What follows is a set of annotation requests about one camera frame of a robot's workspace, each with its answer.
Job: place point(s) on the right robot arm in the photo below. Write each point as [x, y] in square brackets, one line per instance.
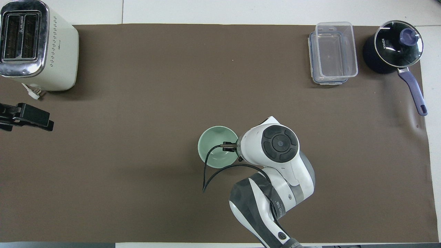
[279, 165]

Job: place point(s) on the green bowl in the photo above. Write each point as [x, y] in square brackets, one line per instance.
[214, 137]

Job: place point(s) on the blue-rimmed container lid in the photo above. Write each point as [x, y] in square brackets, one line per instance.
[313, 65]

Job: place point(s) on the clear plastic container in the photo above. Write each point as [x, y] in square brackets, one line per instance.
[337, 51]

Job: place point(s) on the cream toaster with chrome top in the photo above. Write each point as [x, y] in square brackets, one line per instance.
[58, 58]

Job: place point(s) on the black stand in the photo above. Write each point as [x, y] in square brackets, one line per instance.
[31, 115]

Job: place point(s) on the glass pot lid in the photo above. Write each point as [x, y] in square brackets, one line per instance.
[392, 41]

